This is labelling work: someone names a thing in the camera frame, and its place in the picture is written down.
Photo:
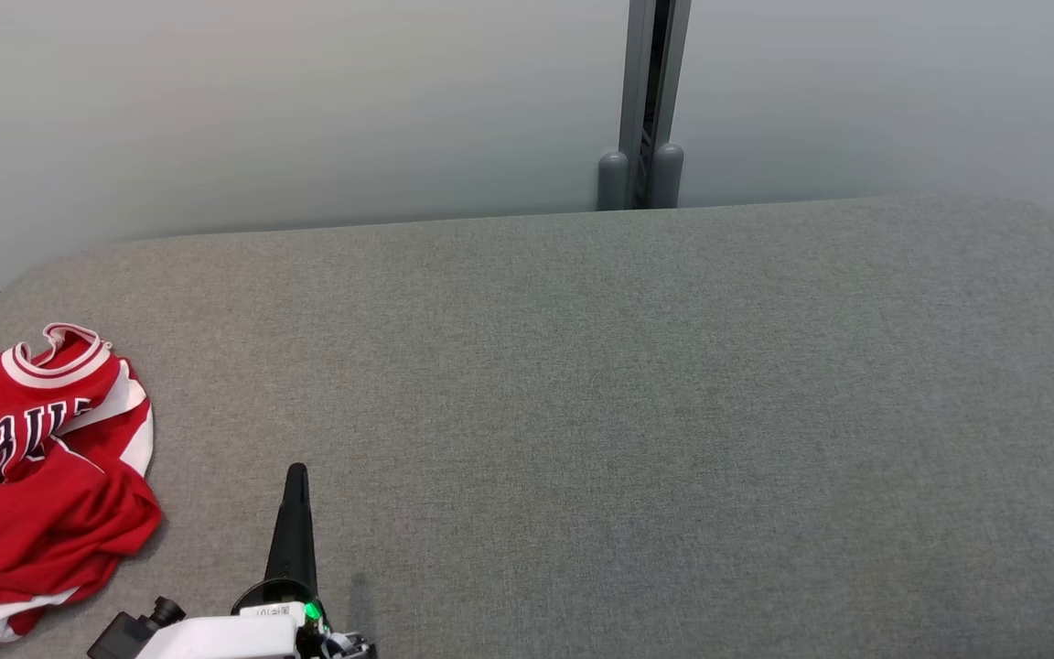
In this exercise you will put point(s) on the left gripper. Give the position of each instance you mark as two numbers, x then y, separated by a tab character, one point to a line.
216	641

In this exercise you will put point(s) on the grey wall partition post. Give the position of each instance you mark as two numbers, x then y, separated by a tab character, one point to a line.
634	91

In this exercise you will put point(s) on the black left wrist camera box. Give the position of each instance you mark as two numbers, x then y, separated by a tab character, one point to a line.
124	633

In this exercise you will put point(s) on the red white basketball jersey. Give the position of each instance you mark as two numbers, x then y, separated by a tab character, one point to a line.
51	513

